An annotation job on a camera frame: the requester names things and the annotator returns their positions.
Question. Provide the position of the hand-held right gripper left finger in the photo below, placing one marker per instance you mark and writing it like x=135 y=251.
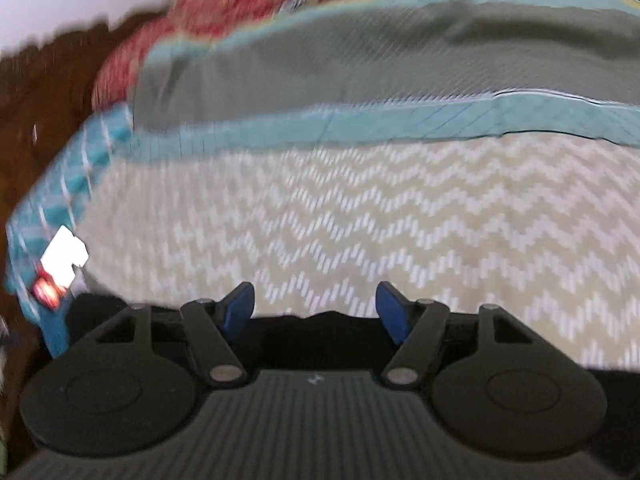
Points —
x=236 y=307

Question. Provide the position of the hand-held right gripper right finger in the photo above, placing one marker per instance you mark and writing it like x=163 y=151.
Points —
x=392 y=310

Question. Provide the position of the black pants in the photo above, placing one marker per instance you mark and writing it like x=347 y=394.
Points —
x=320 y=340

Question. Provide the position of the chevron blanket with teal bands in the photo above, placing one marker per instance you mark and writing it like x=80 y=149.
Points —
x=350 y=220

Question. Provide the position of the red floral patterned pillow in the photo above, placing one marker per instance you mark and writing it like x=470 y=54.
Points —
x=215 y=5

